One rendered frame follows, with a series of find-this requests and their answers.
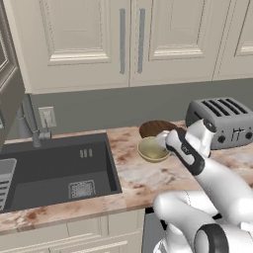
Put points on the dark brown wooden bowl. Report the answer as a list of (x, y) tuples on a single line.
[(153, 127)]

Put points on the olive yellow bowl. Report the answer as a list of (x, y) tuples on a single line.
[(150, 153)]

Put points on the grey sink drying rack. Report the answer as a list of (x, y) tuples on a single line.
[(6, 184)]

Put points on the cream wall cupboard door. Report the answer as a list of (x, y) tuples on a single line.
[(178, 39), (237, 42), (75, 42)]

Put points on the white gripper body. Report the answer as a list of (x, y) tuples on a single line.
[(161, 140)]

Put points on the grey tap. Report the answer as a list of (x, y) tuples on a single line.
[(33, 128)]

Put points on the open grey-brown cupboard door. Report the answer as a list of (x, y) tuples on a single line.
[(10, 85)]

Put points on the grey four-slot toaster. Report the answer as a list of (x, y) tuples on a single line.
[(227, 123)]

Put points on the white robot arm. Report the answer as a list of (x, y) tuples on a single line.
[(224, 187)]

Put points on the dark grey sink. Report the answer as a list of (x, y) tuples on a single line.
[(59, 174)]

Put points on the white wall socket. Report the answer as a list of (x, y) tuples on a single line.
[(47, 117)]

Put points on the cream base cupboard door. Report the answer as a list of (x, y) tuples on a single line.
[(52, 240), (126, 230)]

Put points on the dark grey dishwasher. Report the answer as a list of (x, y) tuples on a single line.
[(151, 234)]

